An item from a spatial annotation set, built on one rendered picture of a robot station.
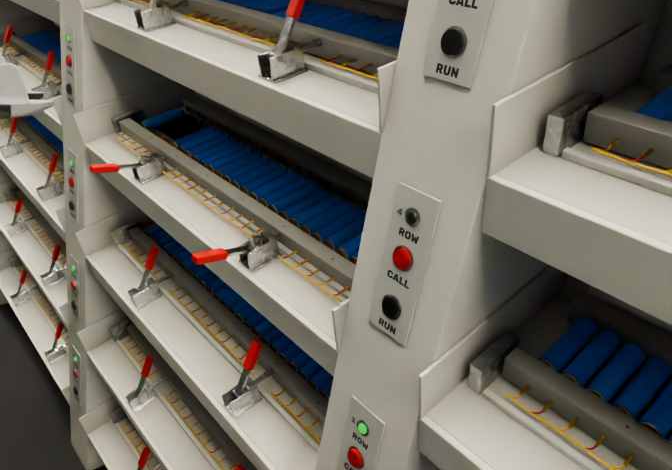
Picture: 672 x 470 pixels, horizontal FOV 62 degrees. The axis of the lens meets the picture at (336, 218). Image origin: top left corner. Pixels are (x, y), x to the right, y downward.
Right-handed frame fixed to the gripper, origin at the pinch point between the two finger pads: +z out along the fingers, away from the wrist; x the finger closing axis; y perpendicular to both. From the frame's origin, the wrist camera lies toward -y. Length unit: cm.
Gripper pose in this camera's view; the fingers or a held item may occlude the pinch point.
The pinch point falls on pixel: (36, 104)
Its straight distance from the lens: 78.8
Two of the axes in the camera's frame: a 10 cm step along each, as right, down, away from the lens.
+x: -6.7, -3.9, 6.4
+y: 1.8, -9.1, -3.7
